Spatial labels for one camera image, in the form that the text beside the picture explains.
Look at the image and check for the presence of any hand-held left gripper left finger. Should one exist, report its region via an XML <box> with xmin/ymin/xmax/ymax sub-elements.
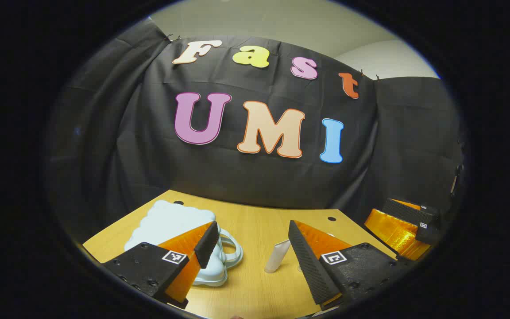
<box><xmin>101</xmin><ymin>221</ymin><xmax>220</xmax><ymax>310</ymax></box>

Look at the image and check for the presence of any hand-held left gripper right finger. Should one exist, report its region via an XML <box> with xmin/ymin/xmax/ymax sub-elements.
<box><xmin>288</xmin><ymin>220</ymin><xmax>398</xmax><ymax>311</ymax></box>

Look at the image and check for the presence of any white skin care tube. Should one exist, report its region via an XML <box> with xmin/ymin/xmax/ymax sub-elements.
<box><xmin>264</xmin><ymin>239</ymin><xmax>292</xmax><ymax>274</ymax></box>

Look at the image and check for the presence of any light blue suitcase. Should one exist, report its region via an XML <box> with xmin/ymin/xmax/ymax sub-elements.
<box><xmin>124</xmin><ymin>200</ymin><xmax>243</xmax><ymax>287</ymax></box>

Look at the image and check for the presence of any black backdrop cloth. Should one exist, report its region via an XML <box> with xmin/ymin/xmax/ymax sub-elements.
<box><xmin>44</xmin><ymin>18</ymin><xmax>467</xmax><ymax>257</ymax></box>

